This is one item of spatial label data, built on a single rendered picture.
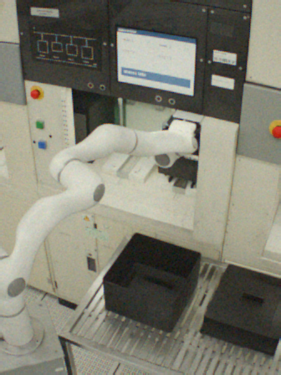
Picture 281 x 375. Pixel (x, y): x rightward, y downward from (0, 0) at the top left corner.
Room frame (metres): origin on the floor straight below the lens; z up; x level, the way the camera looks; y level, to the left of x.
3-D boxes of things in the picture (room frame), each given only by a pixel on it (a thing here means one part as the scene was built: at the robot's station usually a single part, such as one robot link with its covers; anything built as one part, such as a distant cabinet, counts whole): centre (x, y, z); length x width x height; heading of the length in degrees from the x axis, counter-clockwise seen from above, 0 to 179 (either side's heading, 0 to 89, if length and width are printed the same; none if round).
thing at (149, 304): (1.25, -0.05, 0.85); 0.28 x 0.28 x 0.17; 65
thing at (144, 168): (1.94, 0.04, 0.89); 0.22 x 0.21 x 0.04; 156
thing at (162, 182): (1.84, -0.21, 0.89); 0.22 x 0.21 x 0.04; 156
